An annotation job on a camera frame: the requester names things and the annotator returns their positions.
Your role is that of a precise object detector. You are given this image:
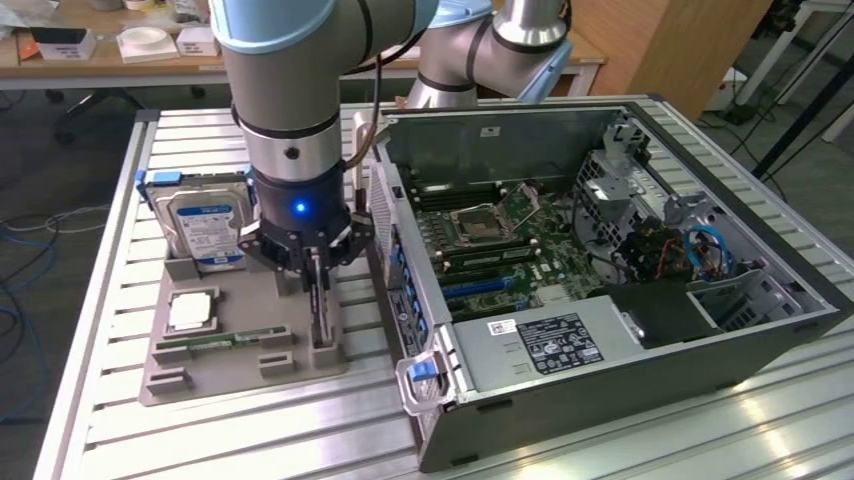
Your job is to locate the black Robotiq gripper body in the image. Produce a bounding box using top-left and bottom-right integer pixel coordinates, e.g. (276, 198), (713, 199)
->
(251, 160), (355, 251)

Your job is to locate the black graphics card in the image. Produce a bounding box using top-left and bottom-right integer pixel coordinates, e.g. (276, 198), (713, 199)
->
(303, 249), (336, 351)

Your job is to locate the gray parts rack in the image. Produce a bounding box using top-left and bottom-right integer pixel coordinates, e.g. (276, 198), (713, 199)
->
(136, 252), (352, 407)

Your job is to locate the hard disk with blue carrier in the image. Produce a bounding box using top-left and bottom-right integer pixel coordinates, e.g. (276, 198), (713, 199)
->
(132, 167), (262, 274)

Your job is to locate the CPU socket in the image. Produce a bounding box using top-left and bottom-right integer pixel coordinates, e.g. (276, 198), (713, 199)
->
(450, 204), (515, 246)

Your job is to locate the silver CPU chip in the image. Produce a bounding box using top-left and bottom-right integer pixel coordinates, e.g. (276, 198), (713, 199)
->
(166, 294), (214, 331)

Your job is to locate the green RAM stick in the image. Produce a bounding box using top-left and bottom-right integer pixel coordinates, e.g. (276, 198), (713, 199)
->
(156, 327), (288, 351)

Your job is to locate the blue expansion slot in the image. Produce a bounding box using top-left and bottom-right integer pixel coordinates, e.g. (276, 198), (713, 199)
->
(439, 278), (510, 300)

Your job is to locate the installed RAM stick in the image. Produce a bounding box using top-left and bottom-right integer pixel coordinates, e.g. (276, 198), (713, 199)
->
(443, 244), (539, 274)

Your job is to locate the metal socket cover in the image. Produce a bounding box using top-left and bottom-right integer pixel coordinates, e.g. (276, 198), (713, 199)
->
(499, 179), (546, 226)

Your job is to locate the green motherboard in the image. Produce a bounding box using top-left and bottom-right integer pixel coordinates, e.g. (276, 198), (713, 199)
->
(399, 169), (602, 324)

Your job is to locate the gray power supply unit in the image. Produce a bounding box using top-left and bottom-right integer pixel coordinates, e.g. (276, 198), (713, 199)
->
(437, 295), (647, 396)

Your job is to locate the black office chair base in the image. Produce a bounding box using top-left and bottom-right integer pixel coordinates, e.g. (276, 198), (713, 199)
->
(46, 87), (146, 146)

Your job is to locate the white box with round bowl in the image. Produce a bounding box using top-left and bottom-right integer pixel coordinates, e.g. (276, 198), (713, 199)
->
(116, 27), (182, 64)

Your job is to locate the wooden desk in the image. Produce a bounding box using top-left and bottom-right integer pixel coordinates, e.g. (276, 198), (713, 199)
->
(0, 0), (610, 109)

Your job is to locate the white box with black top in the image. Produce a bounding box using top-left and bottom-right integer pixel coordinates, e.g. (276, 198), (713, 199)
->
(30, 27), (99, 61)

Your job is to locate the black plastic shroud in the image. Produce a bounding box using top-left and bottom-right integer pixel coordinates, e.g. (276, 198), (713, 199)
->
(610, 279), (722, 349)

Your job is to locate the open PC case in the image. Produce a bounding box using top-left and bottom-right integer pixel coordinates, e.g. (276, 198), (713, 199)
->
(351, 97), (846, 474)

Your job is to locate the clear plastic bag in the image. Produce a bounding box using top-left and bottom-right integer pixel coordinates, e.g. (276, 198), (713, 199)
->
(0, 0), (62, 39)

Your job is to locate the wooden cabinet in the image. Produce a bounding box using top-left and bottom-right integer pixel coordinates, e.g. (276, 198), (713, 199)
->
(570, 0), (775, 121)

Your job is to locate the gray metal disk bay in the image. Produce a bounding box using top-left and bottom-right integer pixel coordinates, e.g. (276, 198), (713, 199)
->
(686, 267), (802, 334)

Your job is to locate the black slanted stand pole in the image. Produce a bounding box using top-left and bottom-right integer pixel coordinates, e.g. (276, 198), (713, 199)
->
(750, 0), (854, 181)

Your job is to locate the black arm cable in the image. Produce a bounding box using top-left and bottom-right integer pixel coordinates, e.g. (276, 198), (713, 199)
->
(339, 29), (433, 174)

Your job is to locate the blue floor cable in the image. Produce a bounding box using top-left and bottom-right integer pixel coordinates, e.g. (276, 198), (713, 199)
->
(0, 219), (52, 426)

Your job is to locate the black and red wire bundle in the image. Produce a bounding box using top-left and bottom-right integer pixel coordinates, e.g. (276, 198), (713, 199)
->
(613, 222), (689, 281)

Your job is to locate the blue data wire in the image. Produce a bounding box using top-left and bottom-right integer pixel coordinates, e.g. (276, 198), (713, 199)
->
(683, 224), (735, 281)

